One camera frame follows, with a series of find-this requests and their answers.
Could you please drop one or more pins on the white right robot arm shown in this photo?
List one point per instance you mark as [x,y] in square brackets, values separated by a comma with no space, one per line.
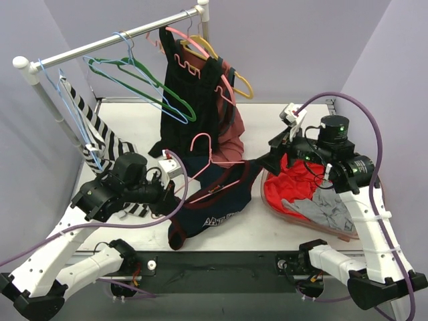
[385,274]

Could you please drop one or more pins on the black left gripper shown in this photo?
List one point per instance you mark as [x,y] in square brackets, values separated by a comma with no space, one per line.
[168,196]

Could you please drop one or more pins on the grey garment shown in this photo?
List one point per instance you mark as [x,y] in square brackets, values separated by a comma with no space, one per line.
[325,208]

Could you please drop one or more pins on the blue hanger holding striped garment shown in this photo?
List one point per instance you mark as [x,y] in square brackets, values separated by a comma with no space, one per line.
[74,113]

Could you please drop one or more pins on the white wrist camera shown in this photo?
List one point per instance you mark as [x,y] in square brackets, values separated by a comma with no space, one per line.
[169,167]
[292,119]

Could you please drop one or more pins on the red garment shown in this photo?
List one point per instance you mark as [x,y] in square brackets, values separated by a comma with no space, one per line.
[292,183]

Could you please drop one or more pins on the green hanger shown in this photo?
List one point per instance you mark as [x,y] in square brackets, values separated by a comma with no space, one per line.
[137,70]

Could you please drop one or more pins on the yellow hanger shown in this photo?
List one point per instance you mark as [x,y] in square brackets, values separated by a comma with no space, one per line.
[225,66]

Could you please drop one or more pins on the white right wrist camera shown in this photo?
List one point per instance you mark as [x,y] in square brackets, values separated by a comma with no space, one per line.
[292,119]

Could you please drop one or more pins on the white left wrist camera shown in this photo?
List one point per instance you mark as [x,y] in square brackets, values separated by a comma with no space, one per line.
[169,167]

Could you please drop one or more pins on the pink hanger holding black top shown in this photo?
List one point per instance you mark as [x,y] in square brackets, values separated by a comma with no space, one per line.
[194,64]

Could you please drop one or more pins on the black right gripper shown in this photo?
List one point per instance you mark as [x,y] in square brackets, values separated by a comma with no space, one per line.
[277,150]

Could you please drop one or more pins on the black white striped garment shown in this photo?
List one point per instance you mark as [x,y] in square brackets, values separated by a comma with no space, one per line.
[103,146]

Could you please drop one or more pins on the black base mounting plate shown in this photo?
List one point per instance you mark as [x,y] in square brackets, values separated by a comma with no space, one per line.
[226,272]

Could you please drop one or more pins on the navy maroon-trimmed tank top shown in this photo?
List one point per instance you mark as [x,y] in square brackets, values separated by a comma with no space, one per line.
[223,193]

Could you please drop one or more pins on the translucent pink laundry basket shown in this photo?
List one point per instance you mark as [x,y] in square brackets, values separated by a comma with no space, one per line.
[326,185]

